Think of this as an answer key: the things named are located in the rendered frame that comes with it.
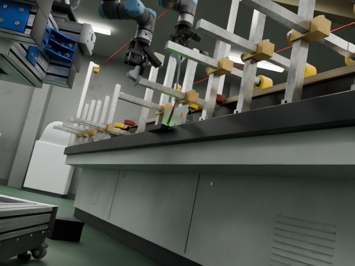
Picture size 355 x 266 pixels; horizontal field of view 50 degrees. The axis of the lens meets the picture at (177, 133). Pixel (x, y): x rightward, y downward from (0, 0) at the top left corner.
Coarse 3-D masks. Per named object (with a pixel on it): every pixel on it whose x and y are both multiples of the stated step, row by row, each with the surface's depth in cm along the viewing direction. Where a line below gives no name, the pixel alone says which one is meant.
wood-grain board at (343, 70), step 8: (352, 64) 124; (328, 72) 132; (336, 72) 129; (344, 72) 126; (352, 72) 124; (304, 80) 142; (312, 80) 138; (320, 80) 135; (264, 88) 163; (272, 88) 158; (280, 88) 153; (256, 96) 167; (224, 104) 190; (192, 112) 219; (152, 120) 268
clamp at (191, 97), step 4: (184, 92) 182; (188, 92) 178; (192, 92) 177; (196, 92) 178; (188, 96) 177; (192, 96) 177; (196, 96) 178; (180, 100) 184; (184, 100) 179; (188, 100) 176; (192, 100) 177; (196, 100) 178
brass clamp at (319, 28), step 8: (320, 16) 112; (312, 24) 114; (320, 24) 112; (328, 24) 114; (288, 32) 122; (296, 32) 120; (312, 32) 113; (320, 32) 112; (328, 32) 113; (288, 40) 123; (312, 40) 118
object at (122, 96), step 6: (120, 96) 191; (126, 96) 192; (132, 96) 194; (132, 102) 196; (138, 102) 195; (144, 102) 197; (150, 102) 198; (150, 108) 200; (156, 108) 200; (186, 120) 209
